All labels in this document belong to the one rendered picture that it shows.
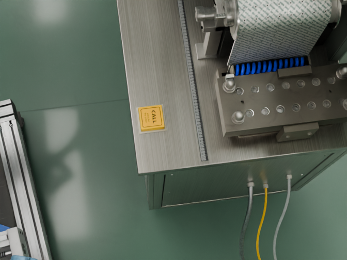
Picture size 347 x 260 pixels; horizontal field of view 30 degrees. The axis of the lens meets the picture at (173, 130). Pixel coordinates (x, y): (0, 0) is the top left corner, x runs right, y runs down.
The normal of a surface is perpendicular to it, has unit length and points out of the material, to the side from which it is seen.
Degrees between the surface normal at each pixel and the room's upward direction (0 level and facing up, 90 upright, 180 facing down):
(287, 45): 90
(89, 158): 0
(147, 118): 0
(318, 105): 0
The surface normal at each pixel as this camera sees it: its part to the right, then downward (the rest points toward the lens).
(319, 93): 0.04, -0.25
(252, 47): 0.14, 0.96
